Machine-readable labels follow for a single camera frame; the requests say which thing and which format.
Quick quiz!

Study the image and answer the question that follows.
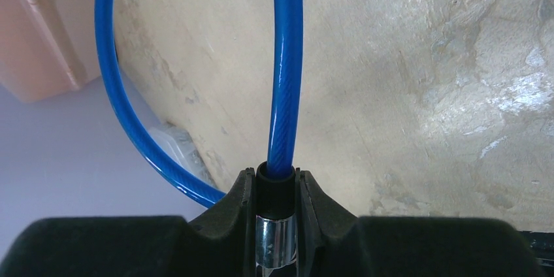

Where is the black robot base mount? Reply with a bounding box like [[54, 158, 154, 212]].
[[521, 231, 553, 270]]

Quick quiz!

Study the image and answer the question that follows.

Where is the blue cable lock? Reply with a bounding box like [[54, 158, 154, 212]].
[[94, 0, 303, 276]]

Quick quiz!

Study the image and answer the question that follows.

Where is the pink plastic toolbox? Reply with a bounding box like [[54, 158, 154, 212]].
[[1, 0, 100, 103]]

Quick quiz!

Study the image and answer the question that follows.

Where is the clear plastic screw organizer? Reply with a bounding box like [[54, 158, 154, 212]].
[[147, 123, 218, 189]]

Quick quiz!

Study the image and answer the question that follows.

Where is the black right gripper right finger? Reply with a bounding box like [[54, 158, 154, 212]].
[[296, 171, 546, 276]]

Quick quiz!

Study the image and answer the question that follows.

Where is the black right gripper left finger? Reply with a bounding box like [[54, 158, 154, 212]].
[[1, 168, 256, 276]]

